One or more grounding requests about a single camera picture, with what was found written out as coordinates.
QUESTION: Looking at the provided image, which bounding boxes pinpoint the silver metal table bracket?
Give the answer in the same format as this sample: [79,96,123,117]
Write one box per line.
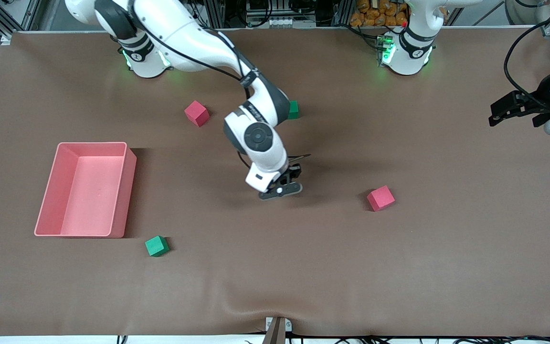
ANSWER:
[265,317,293,333]

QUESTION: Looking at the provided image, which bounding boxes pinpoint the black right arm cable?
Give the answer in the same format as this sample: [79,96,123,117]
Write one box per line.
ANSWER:
[129,0,259,89]

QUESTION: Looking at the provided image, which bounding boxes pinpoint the pink plastic tray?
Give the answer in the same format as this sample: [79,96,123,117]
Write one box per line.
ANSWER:
[34,142,138,238]

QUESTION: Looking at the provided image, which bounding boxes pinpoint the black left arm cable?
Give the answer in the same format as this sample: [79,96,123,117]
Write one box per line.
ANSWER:
[503,9,550,111]

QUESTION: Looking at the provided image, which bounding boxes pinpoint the pink foam cube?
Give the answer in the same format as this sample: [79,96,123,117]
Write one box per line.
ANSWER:
[184,100,210,128]
[367,185,396,212]

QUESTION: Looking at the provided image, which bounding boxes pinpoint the white rounded machine part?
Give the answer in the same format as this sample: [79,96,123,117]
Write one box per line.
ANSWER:
[504,0,545,25]

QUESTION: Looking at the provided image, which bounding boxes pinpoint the white terminal strip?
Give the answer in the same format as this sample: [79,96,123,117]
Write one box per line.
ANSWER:
[251,16,300,28]

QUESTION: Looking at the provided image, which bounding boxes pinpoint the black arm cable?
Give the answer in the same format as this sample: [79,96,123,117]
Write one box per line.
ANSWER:
[129,0,259,89]
[503,9,550,111]

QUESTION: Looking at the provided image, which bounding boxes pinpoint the brown table cover mat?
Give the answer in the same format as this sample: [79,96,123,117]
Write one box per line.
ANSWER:
[0,26,550,337]

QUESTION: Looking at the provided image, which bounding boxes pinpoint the orange snack bags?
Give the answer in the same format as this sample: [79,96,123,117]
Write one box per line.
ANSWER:
[349,0,409,28]

